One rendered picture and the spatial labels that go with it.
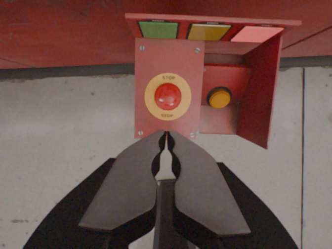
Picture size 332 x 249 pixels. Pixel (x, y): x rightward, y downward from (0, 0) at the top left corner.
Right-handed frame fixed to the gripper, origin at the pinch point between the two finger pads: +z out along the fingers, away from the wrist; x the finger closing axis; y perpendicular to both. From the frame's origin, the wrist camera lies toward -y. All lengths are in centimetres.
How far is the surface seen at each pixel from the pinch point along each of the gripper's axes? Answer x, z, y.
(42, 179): -82, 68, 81
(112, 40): -15.1, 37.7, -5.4
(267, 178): 69, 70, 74
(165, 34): -0.6, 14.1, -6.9
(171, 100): 0.6, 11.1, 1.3
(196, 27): 3.1, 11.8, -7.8
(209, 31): 4.9, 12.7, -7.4
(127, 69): -23, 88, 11
